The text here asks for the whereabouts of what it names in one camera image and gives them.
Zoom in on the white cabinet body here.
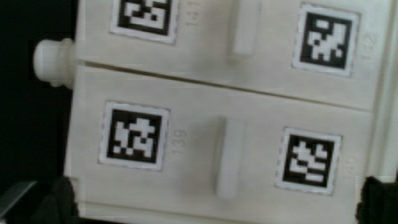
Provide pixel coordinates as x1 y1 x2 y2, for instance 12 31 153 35
32 0 398 224

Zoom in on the white cabinet door panel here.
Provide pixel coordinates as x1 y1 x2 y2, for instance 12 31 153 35
76 0 396 110

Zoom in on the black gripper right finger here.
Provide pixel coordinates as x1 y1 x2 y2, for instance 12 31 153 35
355 177 398 224

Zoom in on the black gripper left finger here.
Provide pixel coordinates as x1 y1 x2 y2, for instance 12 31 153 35
0 177 80 224

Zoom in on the small white cabinet panel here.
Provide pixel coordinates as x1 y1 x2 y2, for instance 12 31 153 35
66 67 371 224

